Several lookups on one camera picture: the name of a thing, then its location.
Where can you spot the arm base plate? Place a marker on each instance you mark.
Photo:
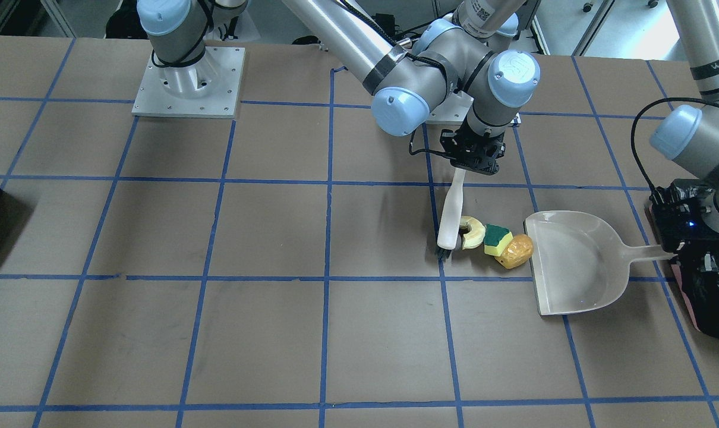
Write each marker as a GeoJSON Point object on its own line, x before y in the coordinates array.
{"type": "Point", "coordinates": [458, 106]}
{"type": "Point", "coordinates": [208, 88]}

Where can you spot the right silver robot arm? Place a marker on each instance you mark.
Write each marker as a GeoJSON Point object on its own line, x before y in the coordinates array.
{"type": "Point", "coordinates": [454, 54]}

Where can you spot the bin black bag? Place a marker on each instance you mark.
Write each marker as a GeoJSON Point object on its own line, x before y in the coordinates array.
{"type": "Point", "coordinates": [698, 279]}

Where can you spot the white plastic dustpan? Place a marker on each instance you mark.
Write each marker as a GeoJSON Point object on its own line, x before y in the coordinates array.
{"type": "Point", "coordinates": [579, 262]}

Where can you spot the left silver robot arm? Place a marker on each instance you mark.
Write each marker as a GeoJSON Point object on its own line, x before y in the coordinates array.
{"type": "Point", "coordinates": [689, 136]}

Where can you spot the yellow green sponge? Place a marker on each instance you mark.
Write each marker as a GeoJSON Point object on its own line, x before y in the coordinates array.
{"type": "Point", "coordinates": [496, 240]}

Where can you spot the white hand brush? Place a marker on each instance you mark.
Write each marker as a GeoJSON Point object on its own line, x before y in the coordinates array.
{"type": "Point", "coordinates": [452, 212]}

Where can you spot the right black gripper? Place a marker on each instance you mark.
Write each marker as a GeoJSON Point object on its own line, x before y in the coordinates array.
{"type": "Point", "coordinates": [470, 132]}

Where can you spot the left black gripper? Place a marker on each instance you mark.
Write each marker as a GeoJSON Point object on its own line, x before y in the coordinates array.
{"type": "Point", "coordinates": [701, 249]}

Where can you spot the pale curved foam piece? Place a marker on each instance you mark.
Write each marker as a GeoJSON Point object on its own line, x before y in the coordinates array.
{"type": "Point", "coordinates": [472, 232]}

